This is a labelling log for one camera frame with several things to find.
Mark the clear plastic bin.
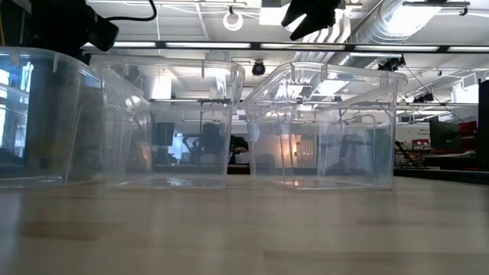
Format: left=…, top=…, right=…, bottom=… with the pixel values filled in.
left=239, top=61, right=409, bottom=191
left=0, top=46, right=151, bottom=189
left=89, top=54, right=246, bottom=190

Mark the black ceiling-mounted device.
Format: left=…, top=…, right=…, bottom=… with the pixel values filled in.
left=377, top=56, right=406, bottom=73
left=412, top=91, right=436, bottom=104

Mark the long ceiling light bar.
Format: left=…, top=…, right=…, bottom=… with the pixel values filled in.
left=82, top=40, right=489, bottom=53

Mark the person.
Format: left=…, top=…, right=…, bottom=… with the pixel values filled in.
left=200, top=121, right=250, bottom=165

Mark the black computer monitor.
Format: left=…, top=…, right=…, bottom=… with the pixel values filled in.
left=429, top=116, right=462, bottom=153
left=154, top=121, right=176, bottom=147

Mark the red cabinet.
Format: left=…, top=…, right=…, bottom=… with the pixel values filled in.
left=459, top=121, right=478, bottom=154

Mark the black pillar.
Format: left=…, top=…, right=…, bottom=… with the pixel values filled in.
left=477, top=79, right=489, bottom=172

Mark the black low bench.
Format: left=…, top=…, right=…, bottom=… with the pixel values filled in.
left=393, top=167, right=489, bottom=186

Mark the silver ventilation duct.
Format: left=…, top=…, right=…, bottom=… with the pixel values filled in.
left=328, top=0, right=446, bottom=68

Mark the white cable coil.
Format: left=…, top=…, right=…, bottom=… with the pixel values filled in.
left=222, top=10, right=245, bottom=32

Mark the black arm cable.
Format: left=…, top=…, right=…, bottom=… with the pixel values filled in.
left=103, top=0, right=158, bottom=23

